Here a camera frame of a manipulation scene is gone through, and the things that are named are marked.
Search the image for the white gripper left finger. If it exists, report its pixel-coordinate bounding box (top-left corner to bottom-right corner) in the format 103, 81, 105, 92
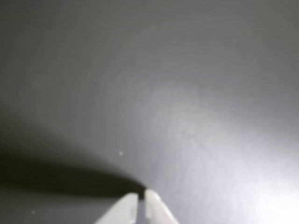
94, 192, 141, 224

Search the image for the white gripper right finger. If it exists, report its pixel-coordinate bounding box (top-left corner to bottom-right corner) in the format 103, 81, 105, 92
143, 189, 180, 224

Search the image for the dark grey table mat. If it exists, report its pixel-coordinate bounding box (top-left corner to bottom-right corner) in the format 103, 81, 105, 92
0, 0, 299, 224

